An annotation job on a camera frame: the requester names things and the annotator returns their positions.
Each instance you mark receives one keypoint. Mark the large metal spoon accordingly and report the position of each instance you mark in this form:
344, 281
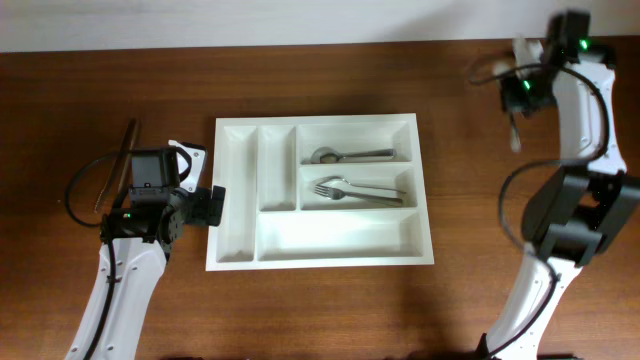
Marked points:
515, 141
328, 155

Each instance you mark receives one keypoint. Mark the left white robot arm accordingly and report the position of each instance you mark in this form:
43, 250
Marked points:
137, 237

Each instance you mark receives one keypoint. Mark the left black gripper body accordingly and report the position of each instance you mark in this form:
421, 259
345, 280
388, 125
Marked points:
202, 208

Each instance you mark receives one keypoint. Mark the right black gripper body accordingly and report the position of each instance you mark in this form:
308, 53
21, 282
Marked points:
519, 94

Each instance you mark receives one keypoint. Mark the thick handled metal fork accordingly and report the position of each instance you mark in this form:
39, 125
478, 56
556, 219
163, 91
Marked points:
337, 194

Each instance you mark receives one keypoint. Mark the white cutlery tray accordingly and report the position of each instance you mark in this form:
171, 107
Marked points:
272, 219

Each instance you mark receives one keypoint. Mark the metal serving tongs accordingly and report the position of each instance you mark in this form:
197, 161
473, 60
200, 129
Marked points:
127, 144

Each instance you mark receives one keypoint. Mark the thin metal fork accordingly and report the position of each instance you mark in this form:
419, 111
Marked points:
326, 180

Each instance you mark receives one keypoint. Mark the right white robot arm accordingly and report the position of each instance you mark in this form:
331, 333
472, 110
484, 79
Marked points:
583, 206

